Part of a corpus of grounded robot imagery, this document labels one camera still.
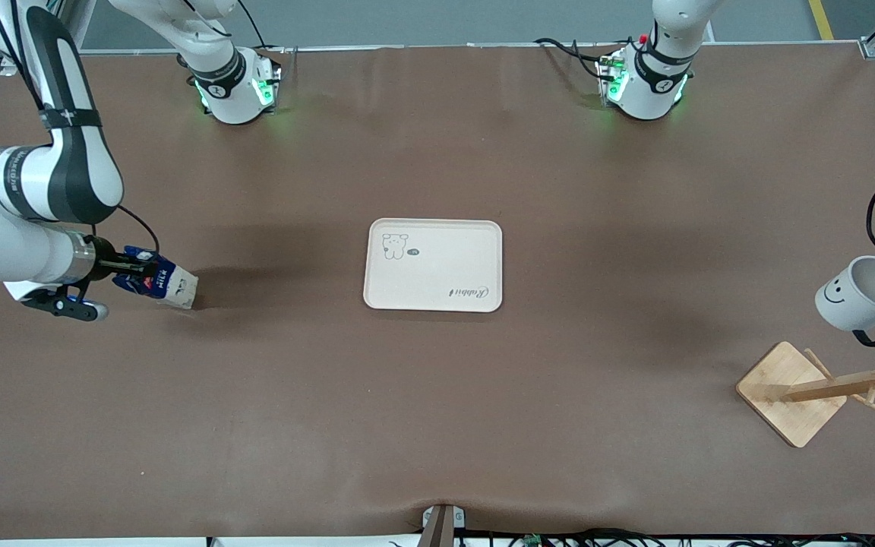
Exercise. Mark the blue milk carton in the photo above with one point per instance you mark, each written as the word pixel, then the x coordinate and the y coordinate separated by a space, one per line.
pixel 175 287

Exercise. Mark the metal table clamp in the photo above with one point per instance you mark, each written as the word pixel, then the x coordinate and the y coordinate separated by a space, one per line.
pixel 441 524

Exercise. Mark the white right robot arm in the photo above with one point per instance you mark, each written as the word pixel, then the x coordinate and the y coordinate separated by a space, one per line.
pixel 27 182

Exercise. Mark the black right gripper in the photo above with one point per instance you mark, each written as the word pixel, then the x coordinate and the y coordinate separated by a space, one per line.
pixel 108 258

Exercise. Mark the wooden cup rack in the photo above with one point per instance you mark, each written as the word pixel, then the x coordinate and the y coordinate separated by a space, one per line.
pixel 787 391

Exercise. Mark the cream rabbit print tray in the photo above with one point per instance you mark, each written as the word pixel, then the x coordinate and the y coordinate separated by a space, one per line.
pixel 437 266

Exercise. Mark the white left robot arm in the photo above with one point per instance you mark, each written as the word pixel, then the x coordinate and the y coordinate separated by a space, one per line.
pixel 654 76

